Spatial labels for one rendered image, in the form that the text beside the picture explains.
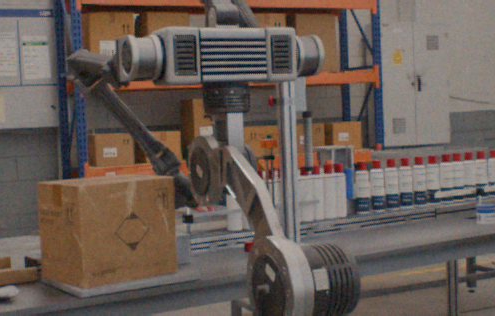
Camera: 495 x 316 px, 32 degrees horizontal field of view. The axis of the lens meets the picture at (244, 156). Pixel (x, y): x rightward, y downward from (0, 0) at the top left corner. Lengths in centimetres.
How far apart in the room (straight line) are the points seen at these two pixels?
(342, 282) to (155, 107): 577
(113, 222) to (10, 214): 508
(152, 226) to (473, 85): 734
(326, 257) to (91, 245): 64
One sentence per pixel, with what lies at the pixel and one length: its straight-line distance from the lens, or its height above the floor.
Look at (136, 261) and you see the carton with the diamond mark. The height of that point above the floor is 90.
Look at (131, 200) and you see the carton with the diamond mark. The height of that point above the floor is 107.
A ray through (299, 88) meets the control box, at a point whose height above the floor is 136.
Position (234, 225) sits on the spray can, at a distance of 296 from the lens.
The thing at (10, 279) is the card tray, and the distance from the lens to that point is 254.
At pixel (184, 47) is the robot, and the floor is 147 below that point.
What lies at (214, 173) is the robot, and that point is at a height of 113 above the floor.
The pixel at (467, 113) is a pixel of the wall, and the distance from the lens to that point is 940.
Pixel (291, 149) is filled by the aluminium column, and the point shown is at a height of 116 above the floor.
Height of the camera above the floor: 129
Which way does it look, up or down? 3 degrees down
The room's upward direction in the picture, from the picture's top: 2 degrees counter-clockwise
